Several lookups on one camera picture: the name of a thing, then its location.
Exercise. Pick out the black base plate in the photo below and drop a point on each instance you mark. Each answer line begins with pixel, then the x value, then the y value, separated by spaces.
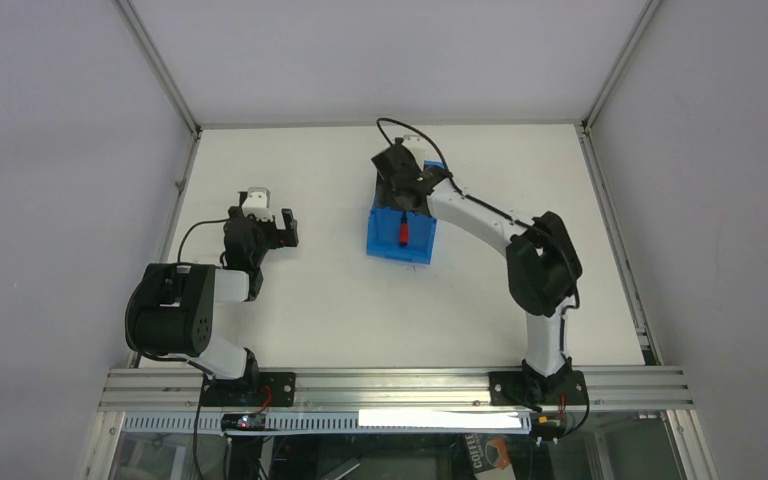
pixel 273 389
pixel 517 388

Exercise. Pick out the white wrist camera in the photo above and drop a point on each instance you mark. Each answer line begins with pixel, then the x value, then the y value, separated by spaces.
pixel 257 205
pixel 413 142

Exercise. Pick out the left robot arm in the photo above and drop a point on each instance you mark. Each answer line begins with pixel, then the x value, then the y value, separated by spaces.
pixel 169 316

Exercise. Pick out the aluminium mounting rail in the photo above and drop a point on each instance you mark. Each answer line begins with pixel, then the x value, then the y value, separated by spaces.
pixel 598 389

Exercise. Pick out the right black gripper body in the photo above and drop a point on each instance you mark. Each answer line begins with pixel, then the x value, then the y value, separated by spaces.
pixel 398 196

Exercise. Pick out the blue plastic bin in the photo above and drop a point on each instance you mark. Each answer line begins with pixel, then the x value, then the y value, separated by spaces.
pixel 383 232

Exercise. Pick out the white slotted cable duct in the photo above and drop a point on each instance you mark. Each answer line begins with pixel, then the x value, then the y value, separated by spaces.
pixel 365 421

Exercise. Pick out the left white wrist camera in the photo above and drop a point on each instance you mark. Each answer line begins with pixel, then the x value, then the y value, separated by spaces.
pixel 257 205

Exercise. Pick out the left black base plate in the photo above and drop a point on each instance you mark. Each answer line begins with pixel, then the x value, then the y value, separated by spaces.
pixel 273 389

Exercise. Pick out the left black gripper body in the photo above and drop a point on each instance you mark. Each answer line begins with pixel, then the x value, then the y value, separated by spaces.
pixel 272 231

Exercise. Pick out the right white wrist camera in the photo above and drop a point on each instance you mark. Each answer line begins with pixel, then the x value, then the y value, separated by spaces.
pixel 413 142

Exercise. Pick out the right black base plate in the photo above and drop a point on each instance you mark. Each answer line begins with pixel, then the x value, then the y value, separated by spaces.
pixel 517 388

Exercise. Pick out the coffee labelled box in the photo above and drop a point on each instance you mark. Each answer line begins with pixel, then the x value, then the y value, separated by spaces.
pixel 487 452

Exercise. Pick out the red handled screwdriver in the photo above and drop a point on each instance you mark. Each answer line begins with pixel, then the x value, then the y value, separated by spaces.
pixel 404 231

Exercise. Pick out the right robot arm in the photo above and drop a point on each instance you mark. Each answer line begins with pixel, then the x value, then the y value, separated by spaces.
pixel 542 265

